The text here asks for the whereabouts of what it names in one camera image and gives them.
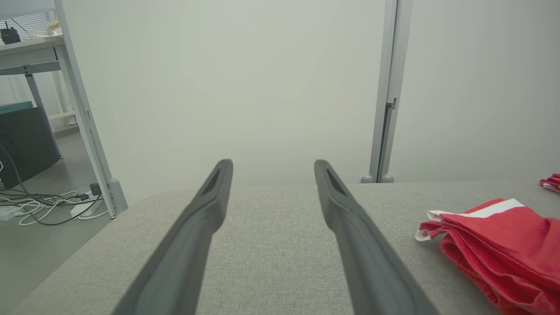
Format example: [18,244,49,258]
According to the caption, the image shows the grey partition end post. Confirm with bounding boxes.
[53,0,129,219]

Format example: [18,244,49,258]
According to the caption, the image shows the dark grey cabinet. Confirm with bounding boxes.
[0,107,61,189]

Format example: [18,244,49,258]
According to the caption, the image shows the grey partition joint post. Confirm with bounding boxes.
[369,0,413,182]

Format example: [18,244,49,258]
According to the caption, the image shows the white floor cable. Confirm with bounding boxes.
[0,190,110,227]

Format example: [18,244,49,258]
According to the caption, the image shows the teal flat board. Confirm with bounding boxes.
[0,101,34,116]

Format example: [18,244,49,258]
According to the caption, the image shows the red and white numbered jersey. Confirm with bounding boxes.
[539,173,560,194]

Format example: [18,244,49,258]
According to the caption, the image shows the black floor cable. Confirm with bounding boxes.
[0,142,103,226]

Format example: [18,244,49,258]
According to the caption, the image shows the red shorts with white stripe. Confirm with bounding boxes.
[415,198,560,315]

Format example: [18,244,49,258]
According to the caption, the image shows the black handheld radio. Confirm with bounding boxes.
[0,21,21,45]

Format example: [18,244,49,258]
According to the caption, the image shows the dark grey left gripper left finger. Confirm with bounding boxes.
[112,158,234,315]

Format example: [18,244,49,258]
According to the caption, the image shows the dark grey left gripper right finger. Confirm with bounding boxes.
[314,159,440,315]

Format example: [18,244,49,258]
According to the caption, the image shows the white desk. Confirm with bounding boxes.
[0,34,78,159]

